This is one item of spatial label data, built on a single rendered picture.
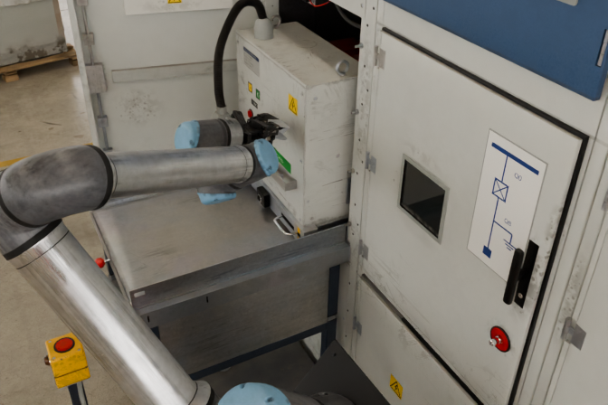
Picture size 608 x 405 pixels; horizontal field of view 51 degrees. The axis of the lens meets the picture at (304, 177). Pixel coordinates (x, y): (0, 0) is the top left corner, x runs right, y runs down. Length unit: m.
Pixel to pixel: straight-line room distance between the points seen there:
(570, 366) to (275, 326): 1.02
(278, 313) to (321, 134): 0.60
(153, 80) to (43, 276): 1.22
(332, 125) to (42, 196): 0.94
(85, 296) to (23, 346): 1.87
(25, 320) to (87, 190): 2.11
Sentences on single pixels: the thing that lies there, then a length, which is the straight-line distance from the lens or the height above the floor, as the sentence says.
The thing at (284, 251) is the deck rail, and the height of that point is 0.88.
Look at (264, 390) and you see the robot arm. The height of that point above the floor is 1.14.
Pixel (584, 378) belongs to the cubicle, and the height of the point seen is 1.14.
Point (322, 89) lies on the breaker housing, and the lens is 1.75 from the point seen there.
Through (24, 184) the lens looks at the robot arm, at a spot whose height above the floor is 1.53.
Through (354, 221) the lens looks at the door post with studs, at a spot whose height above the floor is 0.95.
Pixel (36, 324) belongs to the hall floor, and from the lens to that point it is 3.16.
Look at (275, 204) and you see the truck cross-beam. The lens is 2.09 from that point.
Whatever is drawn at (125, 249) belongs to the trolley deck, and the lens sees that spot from 2.06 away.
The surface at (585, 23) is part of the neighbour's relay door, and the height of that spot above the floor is 1.77.
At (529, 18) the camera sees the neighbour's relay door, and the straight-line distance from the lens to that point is 1.21.
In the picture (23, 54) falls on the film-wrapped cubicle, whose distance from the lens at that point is 5.72.
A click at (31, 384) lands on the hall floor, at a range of 2.92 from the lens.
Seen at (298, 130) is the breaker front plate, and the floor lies 1.24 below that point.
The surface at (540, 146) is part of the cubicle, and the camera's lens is 1.24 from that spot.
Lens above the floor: 2.09
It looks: 32 degrees down
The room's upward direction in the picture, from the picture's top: 1 degrees clockwise
